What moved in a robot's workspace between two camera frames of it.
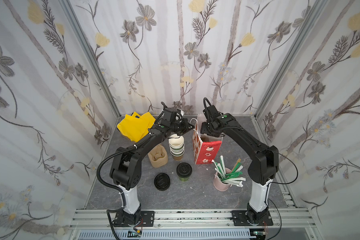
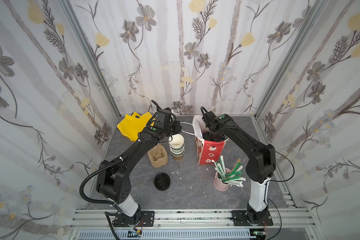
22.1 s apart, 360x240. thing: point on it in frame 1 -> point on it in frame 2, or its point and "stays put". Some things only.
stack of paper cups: [177, 147] stays put
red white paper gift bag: [207, 149] stays put
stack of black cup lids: [162, 181] stays put
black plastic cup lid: [184, 170] -> [207, 136]
